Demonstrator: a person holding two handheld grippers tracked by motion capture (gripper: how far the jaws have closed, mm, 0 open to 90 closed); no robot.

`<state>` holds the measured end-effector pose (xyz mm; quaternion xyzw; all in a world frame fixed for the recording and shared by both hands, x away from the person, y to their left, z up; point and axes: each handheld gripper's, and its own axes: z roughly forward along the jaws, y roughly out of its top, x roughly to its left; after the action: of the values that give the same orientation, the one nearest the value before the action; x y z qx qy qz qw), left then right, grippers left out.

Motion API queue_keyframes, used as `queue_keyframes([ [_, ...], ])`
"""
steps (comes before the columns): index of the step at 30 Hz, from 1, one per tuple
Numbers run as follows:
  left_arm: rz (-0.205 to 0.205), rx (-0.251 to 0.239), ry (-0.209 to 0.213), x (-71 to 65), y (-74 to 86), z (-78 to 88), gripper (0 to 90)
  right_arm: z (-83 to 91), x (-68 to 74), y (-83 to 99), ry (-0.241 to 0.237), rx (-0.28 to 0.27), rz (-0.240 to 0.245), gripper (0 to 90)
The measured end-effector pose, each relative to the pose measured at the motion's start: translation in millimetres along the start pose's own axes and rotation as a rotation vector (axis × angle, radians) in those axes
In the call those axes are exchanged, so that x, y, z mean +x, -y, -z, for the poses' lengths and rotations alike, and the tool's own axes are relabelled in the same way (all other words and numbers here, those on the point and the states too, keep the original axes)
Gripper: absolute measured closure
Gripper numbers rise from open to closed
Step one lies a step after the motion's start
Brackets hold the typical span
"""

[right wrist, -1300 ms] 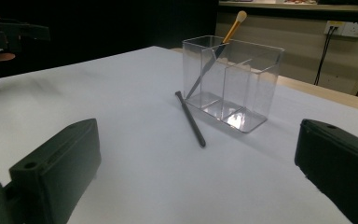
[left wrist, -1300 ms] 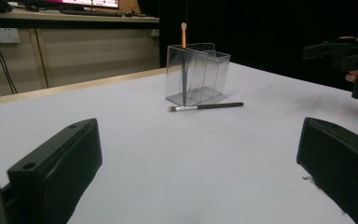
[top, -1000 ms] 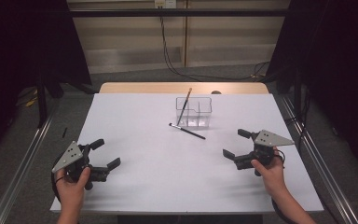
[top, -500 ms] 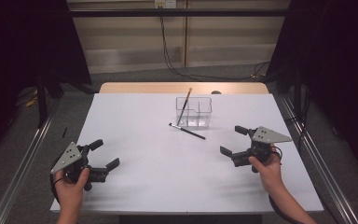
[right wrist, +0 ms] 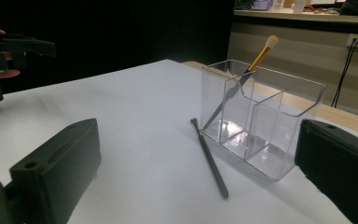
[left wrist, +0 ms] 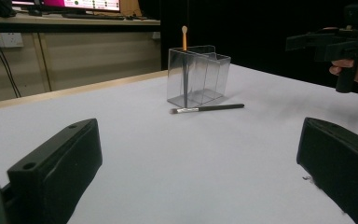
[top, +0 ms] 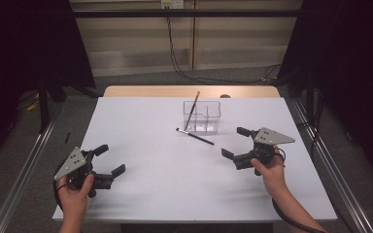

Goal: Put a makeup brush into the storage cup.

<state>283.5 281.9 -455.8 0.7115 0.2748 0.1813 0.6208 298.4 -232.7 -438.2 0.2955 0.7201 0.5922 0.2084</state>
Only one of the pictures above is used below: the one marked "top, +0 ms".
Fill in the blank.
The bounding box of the black stand post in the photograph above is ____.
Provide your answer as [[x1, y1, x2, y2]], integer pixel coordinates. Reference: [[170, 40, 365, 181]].
[[305, 71, 316, 127], [38, 76, 51, 133]]

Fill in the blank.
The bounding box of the aluminium floor rail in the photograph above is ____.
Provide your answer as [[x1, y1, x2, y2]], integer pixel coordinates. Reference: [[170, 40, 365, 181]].
[[0, 106, 62, 233], [292, 98, 373, 233]]

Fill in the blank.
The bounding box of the makeup brush with tan bristles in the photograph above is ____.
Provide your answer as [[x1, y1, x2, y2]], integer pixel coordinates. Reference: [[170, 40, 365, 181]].
[[184, 90, 201, 131]]

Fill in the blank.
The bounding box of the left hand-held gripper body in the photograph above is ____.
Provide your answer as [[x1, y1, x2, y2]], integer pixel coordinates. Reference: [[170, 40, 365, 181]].
[[52, 146, 115, 199]]

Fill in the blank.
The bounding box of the makeup brush with dark bristles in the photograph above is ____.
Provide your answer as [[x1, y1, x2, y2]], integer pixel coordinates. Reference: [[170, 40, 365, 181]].
[[175, 127, 216, 147]]

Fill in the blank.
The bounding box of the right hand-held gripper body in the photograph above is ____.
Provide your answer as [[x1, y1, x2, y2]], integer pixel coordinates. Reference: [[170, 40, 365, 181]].
[[232, 126, 296, 178]]

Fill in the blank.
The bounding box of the hand-held gripper cable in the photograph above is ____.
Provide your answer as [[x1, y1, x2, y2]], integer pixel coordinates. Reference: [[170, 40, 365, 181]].
[[271, 148, 326, 233], [51, 161, 71, 212]]

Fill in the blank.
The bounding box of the black horizontal bar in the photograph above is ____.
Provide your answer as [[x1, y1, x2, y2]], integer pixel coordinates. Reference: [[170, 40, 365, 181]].
[[72, 9, 302, 18]]

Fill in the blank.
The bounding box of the right hand-held gripper cable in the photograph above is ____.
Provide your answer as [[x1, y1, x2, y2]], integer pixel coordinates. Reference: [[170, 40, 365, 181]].
[[271, 148, 326, 233]]

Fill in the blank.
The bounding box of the left hand-held gripper cable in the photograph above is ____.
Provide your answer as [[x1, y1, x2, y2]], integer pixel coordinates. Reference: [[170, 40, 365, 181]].
[[51, 161, 71, 212]]

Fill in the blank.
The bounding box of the person's left hand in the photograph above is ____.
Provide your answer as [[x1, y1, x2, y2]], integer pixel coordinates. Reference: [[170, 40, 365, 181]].
[[57, 173, 95, 216]]

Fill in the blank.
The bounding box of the person's right hand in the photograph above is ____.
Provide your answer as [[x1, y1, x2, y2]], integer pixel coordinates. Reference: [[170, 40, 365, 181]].
[[251, 147, 289, 199]]

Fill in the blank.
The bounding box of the black curtain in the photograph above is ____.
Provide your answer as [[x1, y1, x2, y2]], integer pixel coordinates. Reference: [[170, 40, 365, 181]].
[[0, 0, 96, 169], [276, 0, 373, 185]]

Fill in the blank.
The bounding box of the white table cover sheet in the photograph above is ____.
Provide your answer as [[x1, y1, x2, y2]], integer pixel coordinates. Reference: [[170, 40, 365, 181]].
[[51, 96, 338, 224]]

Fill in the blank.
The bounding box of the black wall cable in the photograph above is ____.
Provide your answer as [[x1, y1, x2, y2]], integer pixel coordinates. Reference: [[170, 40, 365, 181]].
[[165, 6, 283, 85]]

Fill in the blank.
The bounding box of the white wall socket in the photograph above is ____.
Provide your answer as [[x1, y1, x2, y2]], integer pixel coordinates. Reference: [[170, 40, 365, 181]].
[[160, 0, 185, 10]]

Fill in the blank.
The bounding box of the clear plastic organizer box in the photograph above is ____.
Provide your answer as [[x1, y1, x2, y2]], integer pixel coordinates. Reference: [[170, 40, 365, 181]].
[[183, 100, 221, 134]]

